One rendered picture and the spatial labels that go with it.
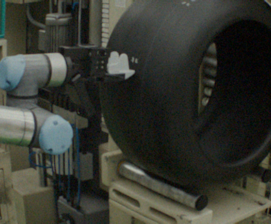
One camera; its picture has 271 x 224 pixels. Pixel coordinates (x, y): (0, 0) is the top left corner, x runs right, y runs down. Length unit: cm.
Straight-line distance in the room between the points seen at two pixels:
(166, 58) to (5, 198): 86
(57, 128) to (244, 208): 80
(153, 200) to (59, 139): 58
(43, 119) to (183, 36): 43
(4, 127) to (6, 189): 91
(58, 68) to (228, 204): 76
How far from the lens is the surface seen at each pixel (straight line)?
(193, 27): 154
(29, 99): 138
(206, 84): 225
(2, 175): 209
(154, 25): 158
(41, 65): 139
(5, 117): 123
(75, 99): 149
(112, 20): 196
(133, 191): 185
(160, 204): 177
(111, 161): 190
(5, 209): 214
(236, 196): 198
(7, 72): 135
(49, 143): 126
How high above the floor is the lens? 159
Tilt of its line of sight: 16 degrees down
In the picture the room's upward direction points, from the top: straight up
